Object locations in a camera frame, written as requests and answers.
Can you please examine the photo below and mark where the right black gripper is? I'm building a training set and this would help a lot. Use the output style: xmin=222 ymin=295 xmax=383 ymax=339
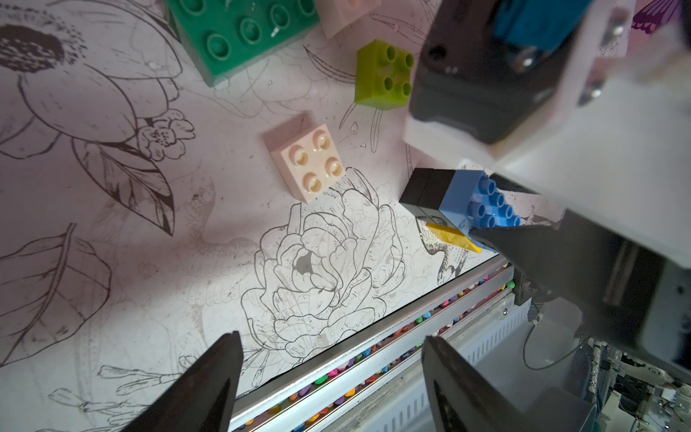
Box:
xmin=403 ymin=1 xmax=690 ymax=302

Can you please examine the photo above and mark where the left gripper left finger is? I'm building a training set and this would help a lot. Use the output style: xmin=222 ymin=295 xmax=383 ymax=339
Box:
xmin=123 ymin=331 xmax=243 ymax=432

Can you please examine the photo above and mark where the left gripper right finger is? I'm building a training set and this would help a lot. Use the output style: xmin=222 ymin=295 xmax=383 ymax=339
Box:
xmin=421 ymin=337 xmax=534 ymax=431

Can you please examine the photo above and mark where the blue lego brick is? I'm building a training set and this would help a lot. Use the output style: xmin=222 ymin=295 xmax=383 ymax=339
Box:
xmin=438 ymin=170 xmax=522 ymax=234

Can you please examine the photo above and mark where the yellow lego brick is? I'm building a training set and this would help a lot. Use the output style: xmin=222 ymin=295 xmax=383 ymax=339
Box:
xmin=426 ymin=223 xmax=482 ymax=253

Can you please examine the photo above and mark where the black lego brick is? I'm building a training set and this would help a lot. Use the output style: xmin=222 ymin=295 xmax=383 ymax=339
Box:
xmin=399 ymin=168 xmax=455 ymax=217

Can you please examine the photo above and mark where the lime lego brick centre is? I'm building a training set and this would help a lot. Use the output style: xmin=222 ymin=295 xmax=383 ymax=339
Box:
xmin=354 ymin=40 xmax=415 ymax=111

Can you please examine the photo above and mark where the white lego brick lower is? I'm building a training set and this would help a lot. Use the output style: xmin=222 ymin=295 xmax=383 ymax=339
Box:
xmin=270 ymin=124 xmax=346 ymax=203

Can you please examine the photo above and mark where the white lego brick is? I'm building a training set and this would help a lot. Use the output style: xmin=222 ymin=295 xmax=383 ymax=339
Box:
xmin=270 ymin=124 xmax=346 ymax=203
xmin=314 ymin=0 xmax=381 ymax=40

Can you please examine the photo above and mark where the white lego brick upper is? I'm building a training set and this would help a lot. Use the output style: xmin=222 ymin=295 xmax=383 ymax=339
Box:
xmin=314 ymin=0 xmax=381 ymax=40

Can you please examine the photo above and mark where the dark green lego brick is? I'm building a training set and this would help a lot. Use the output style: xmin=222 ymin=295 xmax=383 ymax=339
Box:
xmin=165 ymin=0 xmax=320 ymax=86

